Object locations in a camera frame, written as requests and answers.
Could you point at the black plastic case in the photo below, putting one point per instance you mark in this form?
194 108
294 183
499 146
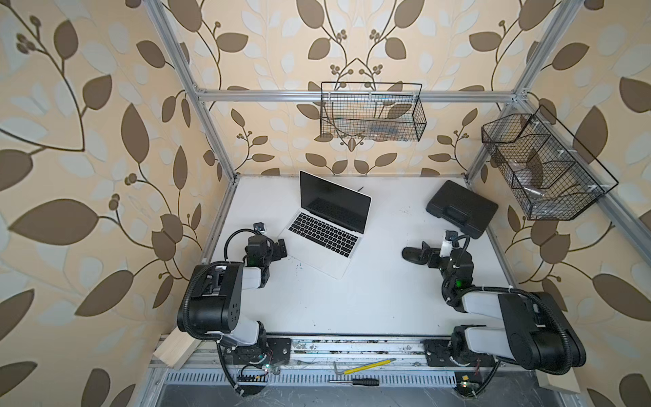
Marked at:
469 211

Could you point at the silver laptop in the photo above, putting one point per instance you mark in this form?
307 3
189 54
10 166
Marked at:
328 226

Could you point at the back wire basket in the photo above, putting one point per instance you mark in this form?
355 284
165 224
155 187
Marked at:
372 110

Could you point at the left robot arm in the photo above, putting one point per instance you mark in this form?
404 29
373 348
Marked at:
211 311

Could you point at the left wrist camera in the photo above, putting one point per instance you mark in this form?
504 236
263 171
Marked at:
259 228

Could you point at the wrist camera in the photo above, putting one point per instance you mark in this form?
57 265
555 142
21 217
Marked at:
449 243
259 228

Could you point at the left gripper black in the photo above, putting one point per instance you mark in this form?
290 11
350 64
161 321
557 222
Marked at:
275 248

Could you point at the yellow handled tool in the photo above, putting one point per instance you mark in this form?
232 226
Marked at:
366 367

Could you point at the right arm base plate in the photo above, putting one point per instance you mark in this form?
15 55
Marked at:
447 353

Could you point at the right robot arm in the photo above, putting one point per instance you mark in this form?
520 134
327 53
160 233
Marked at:
534 334

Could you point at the left wooden block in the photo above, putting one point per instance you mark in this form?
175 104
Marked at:
176 349

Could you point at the black screwdriver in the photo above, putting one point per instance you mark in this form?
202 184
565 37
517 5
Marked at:
364 382

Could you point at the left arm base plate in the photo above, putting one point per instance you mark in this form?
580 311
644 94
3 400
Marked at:
274 351

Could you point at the right wire basket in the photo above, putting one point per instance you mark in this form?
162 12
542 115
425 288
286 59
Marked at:
553 174

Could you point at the wooden block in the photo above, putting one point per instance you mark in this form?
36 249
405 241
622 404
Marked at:
176 349
566 383

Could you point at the right wooden block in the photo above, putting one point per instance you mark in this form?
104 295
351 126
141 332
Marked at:
566 383

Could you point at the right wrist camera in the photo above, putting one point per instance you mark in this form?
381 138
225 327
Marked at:
449 243

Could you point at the wire basket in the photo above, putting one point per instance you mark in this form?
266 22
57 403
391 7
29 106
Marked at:
553 174
372 110

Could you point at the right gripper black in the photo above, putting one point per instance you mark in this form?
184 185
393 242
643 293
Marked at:
432 253

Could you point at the black wireless mouse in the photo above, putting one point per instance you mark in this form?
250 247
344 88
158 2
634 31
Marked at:
414 254

